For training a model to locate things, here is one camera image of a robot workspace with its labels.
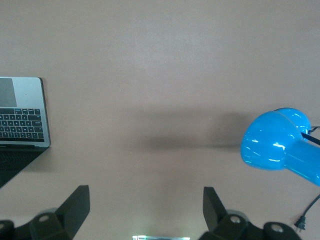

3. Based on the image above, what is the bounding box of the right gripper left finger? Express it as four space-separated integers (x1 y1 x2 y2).
0 184 91 240

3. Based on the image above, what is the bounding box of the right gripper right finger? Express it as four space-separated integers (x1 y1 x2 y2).
199 186 302 240

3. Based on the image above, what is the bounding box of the silver grey laptop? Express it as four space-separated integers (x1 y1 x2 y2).
0 76 52 190

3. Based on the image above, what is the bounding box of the blue desk lamp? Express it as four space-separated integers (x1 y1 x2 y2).
240 107 320 187

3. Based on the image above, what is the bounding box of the black lamp power cable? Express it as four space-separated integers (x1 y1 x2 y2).
294 126 320 232

